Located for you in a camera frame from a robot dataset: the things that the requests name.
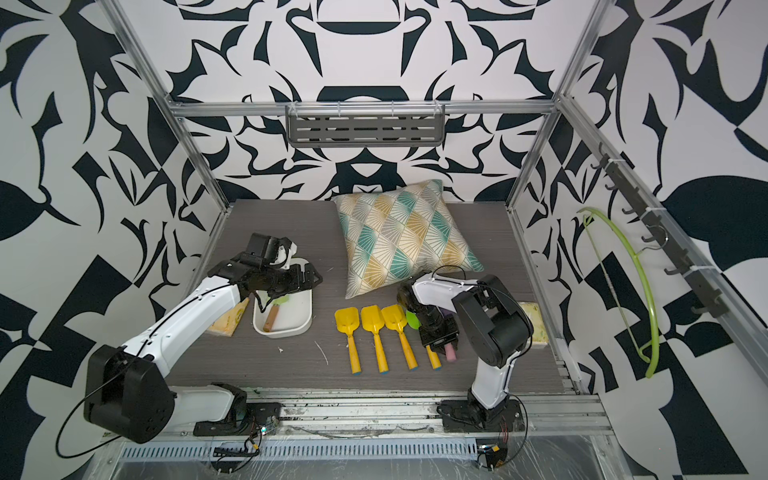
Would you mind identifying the purple shovel pink handle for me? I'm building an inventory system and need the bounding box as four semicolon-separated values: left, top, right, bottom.
442;310;459;362

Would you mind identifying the green shovel yellow handle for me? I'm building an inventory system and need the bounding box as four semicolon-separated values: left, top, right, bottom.
406;311;442;370

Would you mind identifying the white storage box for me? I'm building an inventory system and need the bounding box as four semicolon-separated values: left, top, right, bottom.
252;290;313;339

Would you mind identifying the yellow toy shovel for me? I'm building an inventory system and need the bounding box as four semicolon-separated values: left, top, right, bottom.
334;307;362;375
361;305;389;374
382;304;418;370

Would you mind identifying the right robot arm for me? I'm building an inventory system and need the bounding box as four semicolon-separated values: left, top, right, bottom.
397;273;534;429

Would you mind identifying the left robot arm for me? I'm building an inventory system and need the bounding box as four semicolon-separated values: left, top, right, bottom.
83;233;323;444

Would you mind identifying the right tissue pack yellow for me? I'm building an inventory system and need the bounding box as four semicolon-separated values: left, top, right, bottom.
520;302;549;347

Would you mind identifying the patterned teal yellow cushion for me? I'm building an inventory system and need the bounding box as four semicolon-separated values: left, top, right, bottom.
333;180;484;300

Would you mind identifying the green plastic hanger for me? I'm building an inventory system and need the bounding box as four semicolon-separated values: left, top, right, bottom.
577;206;661;379

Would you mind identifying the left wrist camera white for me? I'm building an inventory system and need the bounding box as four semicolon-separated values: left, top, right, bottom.
275;237;297;269

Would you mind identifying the light green trowel wooden handle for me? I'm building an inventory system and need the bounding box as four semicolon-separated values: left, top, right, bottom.
263;295;290;332

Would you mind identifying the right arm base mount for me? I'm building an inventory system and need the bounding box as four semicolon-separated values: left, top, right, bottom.
437;399;527;433

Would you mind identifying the white cable duct strip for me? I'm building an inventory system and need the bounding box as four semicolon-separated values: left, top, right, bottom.
120;438;478;462

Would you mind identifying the aluminium frame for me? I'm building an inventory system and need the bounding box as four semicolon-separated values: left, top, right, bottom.
98;0;768;480

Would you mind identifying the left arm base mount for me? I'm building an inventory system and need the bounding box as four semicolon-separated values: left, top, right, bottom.
193;401;283;437

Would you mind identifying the grey wall shelf rack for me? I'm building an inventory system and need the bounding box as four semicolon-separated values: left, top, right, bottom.
285;101;446;148

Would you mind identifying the black hook rail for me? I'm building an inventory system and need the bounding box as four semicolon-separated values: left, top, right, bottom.
596;143;730;318

